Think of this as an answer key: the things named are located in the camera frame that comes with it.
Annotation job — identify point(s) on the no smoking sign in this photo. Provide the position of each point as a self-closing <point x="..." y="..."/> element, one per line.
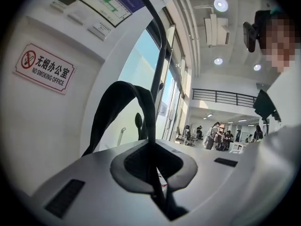
<point x="44" y="68"/>

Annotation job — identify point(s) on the black head camera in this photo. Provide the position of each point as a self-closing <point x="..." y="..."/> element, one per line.
<point x="251" y="32"/>

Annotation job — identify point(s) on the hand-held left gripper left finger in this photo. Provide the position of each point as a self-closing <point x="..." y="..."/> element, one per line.
<point x="94" y="180"/>

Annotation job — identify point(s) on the person's head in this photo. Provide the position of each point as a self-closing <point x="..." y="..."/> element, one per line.
<point x="281" y="43"/>

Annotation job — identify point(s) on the white ceiling air conditioner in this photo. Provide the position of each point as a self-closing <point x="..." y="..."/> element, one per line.
<point x="215" y="29"/>

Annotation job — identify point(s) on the round ceiling light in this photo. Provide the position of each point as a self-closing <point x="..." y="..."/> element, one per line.
<point x="220" y="4"/>
<point x="257" y="67"/>
<point x="218" y="60"/>

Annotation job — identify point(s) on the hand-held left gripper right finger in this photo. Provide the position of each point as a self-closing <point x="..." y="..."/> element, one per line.
<point x="207" y="173"/>

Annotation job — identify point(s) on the white wall switch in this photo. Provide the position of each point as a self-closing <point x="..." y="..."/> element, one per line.
<point x="99" y="30"/>
<point x="76" y="17"/>

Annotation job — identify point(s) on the black balcony railing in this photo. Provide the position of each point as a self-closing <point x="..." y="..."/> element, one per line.
<point x="223" y="97"/>

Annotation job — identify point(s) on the framed floor plan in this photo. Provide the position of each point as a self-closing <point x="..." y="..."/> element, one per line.
<point x="103" y="2"/>

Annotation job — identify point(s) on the white wall thermostat panel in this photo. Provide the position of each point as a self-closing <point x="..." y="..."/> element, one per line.
<point x="63" y="3"/>

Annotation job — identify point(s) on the white table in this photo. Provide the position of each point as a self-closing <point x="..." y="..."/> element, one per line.
<point x="237" y="147"/>

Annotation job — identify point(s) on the white office chair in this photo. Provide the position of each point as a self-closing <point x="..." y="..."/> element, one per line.
<point x="180" y="134"/>

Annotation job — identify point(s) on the person's white top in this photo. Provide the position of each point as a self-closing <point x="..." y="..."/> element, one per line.
<point x="270" y="173"/>

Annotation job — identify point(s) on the large glass window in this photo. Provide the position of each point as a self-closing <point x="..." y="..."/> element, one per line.
<point x="138" y="62"/>

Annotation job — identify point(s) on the black monitor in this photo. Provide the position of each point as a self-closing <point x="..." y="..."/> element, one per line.
<point x="264" y="103"/>

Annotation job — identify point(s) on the black coat rack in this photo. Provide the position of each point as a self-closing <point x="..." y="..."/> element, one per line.
<point x="162" y="43"/>

